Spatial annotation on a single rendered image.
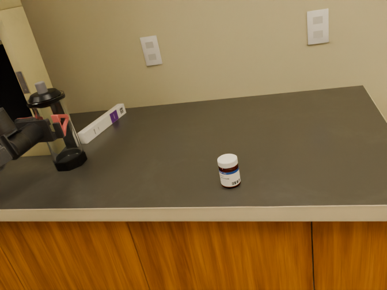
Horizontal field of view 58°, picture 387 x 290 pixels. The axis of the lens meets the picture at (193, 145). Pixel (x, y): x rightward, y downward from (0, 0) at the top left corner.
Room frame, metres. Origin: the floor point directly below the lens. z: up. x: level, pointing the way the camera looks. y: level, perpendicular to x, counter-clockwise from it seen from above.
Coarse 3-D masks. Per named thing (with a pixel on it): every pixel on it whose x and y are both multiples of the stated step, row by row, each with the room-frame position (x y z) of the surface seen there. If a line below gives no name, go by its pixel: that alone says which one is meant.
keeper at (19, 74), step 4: (16, 72) 1.10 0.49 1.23; (20, 72) 1.10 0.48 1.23; (20, 76) 1.10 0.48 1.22; (20, 80) 1.10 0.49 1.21; (24, 80) 1.10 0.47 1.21; (20, 84) 1.10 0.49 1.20; (24, 84) 1.10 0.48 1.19; (24, 88) 1.10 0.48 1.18; (24, 92) 1.10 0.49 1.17; (28, 92) 1.10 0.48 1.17
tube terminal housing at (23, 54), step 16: (0, 0) 1.12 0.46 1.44; (16, 0) 1.19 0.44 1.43; (0, 16) 1.10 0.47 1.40; (16, 16) 1.16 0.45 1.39; (0, 32) 1.10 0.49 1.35; (16, 32) 1.13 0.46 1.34; (16, 48) 1.11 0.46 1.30; (32, 48) 1.18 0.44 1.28; (16, 64) 1.10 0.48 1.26; (32, 64) 1.15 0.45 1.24; (32, 80) 1.12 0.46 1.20; (48, 80) 1.20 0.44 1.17; (32, 112) 1.11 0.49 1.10
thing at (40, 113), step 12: (60, 96) 0.98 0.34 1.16; (36, 108) 0.96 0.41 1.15; (48, 108) 0.96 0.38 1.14; (60, 108) 0.98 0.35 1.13; (72, 132) 0.99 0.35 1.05; (48, 144) 0.97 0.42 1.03; (60, 144) 0.96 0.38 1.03; (72, 144) 0.97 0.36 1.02; (60, 156) 0.96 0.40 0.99; (72, 156) 0.97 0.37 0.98
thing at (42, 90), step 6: (36, 84) 0.99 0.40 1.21; (42, 84) 0.99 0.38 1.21; (42, 90) 0.99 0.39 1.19; (48, 90) 1.01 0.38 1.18; (54, 90) 1.00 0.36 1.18; (30, 96) 0.99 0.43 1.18; (36, 96) 0.97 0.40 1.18; (42, 96) 0.97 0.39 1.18; (48, 96) 0.97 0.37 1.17; (54, 96) 0.98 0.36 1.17; (30, 102) 0.97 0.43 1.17
